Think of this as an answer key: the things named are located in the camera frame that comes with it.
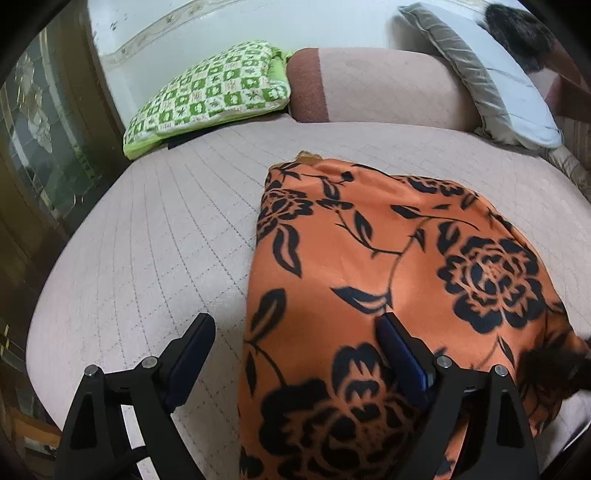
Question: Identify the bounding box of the orange black floral garment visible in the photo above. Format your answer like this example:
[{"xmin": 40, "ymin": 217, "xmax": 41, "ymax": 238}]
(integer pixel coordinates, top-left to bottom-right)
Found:
[{"xmin": 238, "ymin": 154, "xmax": 589, "ymax": 479}]

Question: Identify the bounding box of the pink quilted bed mattress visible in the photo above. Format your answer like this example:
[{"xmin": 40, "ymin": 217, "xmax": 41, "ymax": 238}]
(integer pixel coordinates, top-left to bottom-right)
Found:
[{"xmin": 26, "ymin": 115, "xmax": 590, "ymax": 479}]

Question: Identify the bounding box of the dark wooden glass cabinet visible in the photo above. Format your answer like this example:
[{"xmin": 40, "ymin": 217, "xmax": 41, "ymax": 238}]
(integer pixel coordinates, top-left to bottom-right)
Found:
[{"xmin": 0, "ymin": 0, "xmax": 136, "ymax": 370}]

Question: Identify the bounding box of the grey white pillow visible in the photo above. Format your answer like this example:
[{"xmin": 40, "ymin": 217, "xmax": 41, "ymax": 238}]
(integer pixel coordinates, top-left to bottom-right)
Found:
[{"xmin": 399, "ymin": 2, "xmax": 563, "ymax": 152}]

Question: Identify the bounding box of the pink brown bolster cushion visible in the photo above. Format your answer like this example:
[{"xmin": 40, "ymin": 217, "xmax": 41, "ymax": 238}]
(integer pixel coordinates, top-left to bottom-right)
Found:
[{"xmin": 287, "ymin": 48, "xmax": 481, "ymax": 132}]

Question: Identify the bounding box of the green white patterned pillow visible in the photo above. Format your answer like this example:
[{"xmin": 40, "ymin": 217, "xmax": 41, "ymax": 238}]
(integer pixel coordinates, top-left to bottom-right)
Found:
[{"xmin": 122, "ymin": 40, "xmax": 291, "ymax": 160}]

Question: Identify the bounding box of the black furry object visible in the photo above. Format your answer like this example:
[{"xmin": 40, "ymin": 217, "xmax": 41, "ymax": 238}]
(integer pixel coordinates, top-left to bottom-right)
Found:
[{"xmin": 484, "ymin": 4, "xmax": 555, "ymax": 73}]

